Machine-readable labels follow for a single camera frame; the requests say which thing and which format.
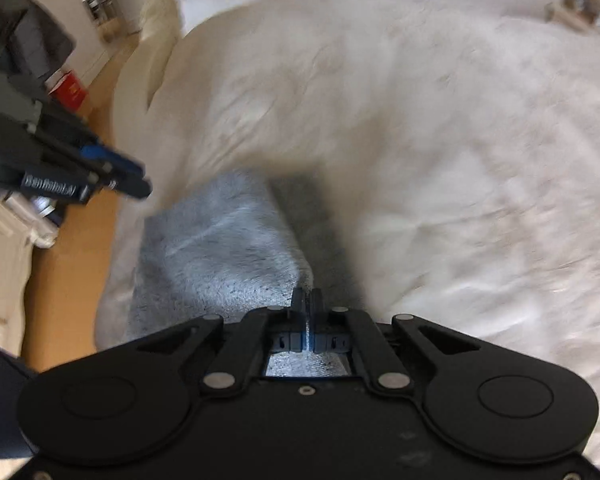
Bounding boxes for grey pants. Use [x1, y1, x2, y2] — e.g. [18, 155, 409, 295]
[126, 169, 363, 378]

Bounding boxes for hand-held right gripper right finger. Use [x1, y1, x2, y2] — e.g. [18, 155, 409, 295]
[311, 287, 481, 396]

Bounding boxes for white bedspread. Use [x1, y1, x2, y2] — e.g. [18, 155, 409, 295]
[95, 0, 600, 480]

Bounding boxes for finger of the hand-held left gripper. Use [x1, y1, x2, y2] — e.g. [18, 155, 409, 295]
[40, 104, 146, 179]
[87, 172, 154, 200]

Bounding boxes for white cabinet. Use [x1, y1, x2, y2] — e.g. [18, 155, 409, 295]
[0, 199, 67, 348]

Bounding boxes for white wardrobe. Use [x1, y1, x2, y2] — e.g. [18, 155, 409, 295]
[27, 0, 128, 78]

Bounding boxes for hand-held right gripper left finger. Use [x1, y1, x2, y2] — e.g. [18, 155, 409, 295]
[135, 287, 308, 396]

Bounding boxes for person's dark clothing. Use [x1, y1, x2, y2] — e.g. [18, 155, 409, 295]
[0, 341, 38, 463]

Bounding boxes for red box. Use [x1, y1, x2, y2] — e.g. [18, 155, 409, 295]
[49, 71, 89, 112]

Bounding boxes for cream cushion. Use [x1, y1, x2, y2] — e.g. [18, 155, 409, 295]
[111, 0, 187, 161]

